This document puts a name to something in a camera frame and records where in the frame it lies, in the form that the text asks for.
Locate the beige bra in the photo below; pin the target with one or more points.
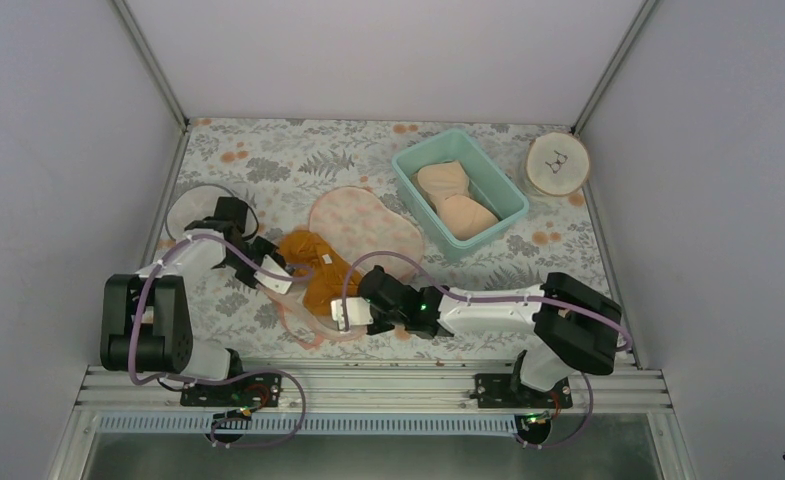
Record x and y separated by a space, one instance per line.
446 188

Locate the round cream mesh laundry bag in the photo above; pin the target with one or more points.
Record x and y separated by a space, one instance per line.
557 164

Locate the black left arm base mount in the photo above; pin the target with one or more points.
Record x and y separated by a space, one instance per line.
239 400

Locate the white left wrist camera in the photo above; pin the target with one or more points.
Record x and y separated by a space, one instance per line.
273 277

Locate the mustard yellow lace bra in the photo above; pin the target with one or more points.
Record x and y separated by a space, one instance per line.
310 251

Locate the white round mesh laundry bag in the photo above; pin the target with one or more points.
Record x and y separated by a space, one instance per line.
195 203

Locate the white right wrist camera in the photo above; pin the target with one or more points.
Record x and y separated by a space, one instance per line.
351 312

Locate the floral tulip mesh laundry bag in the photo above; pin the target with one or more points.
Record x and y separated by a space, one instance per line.
354 222

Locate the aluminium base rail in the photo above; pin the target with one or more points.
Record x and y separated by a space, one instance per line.
335 386

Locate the mint green plastic bin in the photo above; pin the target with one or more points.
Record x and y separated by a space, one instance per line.
490 186

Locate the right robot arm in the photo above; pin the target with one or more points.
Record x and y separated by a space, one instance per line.
575 328

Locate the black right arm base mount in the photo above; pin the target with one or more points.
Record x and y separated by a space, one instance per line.
504 391

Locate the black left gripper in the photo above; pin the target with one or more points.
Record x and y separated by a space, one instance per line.
262 242

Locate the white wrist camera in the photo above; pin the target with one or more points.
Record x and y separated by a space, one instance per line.
351 312
273 277

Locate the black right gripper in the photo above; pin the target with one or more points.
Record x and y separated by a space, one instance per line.
374 331

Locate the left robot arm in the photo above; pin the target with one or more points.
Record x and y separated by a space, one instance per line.
146 321

